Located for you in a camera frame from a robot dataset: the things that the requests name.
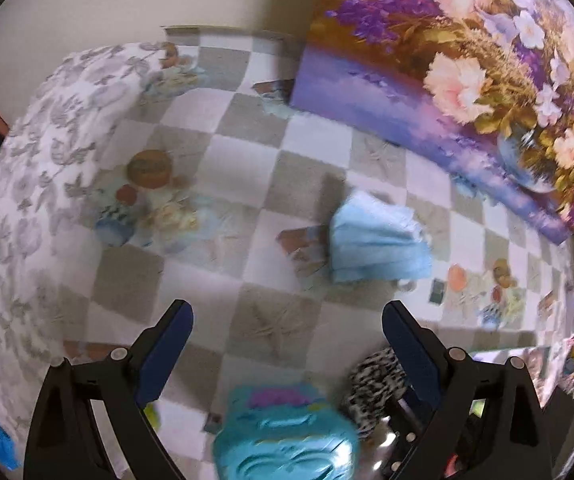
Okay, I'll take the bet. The grey floral cloth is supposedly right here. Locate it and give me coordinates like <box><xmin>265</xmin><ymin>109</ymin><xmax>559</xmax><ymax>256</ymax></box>
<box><xmin>0</xmin><ymin>42</ymin><xmax>168</xmax><ymax>441</ymax></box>

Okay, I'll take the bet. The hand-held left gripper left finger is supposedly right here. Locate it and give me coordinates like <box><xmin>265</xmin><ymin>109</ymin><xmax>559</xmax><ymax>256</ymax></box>
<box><xmin>22</xmin><ymin>299</ymin><xmax>195</xmax><ymax>480</ymax></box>

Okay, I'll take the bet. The flower painting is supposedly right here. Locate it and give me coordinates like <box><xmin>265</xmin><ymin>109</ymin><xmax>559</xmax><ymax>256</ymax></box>
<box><xmin>289</xmin><ymin>0</ymin><xmax>574</xmax><ymax>246</ymax></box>

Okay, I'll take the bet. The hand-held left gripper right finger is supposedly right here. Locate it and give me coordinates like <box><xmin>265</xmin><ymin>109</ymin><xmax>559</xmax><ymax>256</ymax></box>
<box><xmin>382</xmin><ymin>300</ymin><xmax>552</xmax><ymax>480</ymax></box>

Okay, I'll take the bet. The leopard print cloth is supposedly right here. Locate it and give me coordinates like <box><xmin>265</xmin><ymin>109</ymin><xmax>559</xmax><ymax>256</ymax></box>
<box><xmin>342</xmin><ymin>347</ymin><xmax>418</xmax><ymax>436</ymax></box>

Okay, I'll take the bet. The blue face mask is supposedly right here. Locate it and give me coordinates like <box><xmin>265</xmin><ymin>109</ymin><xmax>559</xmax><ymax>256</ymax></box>
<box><xmin>328</xmin><ymin>190</ymin><xmax>434</xmax><ymax>285</ymax></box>

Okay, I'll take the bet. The teal plastic box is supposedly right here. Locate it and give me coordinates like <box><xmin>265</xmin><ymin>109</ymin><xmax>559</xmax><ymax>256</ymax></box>
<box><xmin>212</xmin><ymin>384</ymin><xmax>360</xmax><ymax>480</ymax></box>

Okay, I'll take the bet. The checkered tablecloth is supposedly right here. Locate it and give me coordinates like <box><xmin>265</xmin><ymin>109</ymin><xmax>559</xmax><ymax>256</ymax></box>
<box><xmin>57</xmin><ymin>27</ymin><xmax>574</xmax><ymax>480</ymax></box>

